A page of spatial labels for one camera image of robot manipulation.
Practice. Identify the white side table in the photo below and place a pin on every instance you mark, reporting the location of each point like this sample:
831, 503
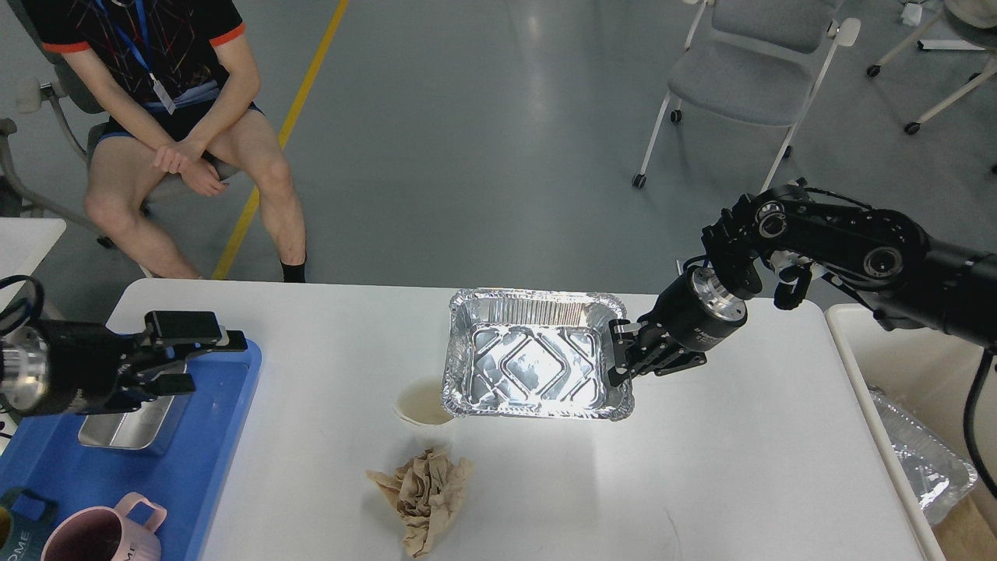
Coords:
26, 242

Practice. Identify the dark teal mug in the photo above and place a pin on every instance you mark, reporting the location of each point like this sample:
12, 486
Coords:
23, 537

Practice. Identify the pink plastic mug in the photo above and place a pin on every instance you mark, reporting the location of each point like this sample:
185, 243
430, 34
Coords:
126, 531

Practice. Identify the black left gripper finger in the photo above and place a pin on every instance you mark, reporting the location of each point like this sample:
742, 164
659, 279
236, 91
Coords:
178, 334
169, 384

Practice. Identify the white paper cup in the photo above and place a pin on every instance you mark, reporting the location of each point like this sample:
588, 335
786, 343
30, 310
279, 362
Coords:
418, 406

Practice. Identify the white chair far right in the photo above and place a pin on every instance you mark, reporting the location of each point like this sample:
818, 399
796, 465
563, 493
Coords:
927, 98

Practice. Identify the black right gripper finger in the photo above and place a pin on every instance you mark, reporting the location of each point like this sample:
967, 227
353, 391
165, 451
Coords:
623, 335
621, 373

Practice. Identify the blue plastic tray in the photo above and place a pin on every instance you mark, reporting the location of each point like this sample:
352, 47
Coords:
45, 456

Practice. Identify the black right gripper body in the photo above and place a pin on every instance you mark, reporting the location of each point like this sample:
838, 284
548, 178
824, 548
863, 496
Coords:
692, 316

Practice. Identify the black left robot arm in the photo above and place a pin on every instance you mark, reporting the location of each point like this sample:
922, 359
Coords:
147, 365

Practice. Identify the crumpled brown paper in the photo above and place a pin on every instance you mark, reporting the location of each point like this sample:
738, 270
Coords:
427, 493

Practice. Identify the stainless steel tray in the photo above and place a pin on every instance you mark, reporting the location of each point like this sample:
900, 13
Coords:
148, 431

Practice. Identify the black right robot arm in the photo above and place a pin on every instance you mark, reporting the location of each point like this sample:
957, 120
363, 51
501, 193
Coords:
878, 257

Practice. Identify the aluminium foil tray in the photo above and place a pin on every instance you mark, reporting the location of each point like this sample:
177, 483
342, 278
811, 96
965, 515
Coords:
533, 354

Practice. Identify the grey office chair right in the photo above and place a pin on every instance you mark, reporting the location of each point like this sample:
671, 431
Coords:
755, 62

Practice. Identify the white plastic bin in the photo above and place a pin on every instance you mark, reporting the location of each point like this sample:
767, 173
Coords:
930, 375

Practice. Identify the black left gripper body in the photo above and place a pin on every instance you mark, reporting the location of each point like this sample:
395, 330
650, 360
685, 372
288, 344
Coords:
53, 368

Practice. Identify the person in patterned shirt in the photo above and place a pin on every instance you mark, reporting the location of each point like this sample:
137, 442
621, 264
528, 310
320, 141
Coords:
178, 80

